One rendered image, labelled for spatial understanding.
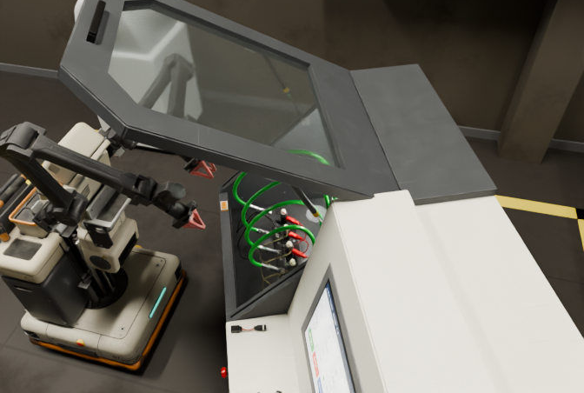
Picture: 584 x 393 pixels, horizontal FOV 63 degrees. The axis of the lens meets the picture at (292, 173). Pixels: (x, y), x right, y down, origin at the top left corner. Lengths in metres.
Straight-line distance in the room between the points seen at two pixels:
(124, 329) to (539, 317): 1.98
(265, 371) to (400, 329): 0.68
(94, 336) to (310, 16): 2.54
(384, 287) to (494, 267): 0.34
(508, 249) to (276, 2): 2.77
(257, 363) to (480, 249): 0.80
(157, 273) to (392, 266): 1.84
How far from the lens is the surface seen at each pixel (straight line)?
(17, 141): 1.61
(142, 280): 2.83
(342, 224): 1.27
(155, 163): 3.88
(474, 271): 1.34
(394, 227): 1.28
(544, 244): 3.52
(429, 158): 1.56
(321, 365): 1.41
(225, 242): 2.01
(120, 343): 2.66
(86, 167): 1.60
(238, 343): 1.73
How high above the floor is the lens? 2.52
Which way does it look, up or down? 44 degrees down
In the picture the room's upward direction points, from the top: 2 degrees counter-clockwise
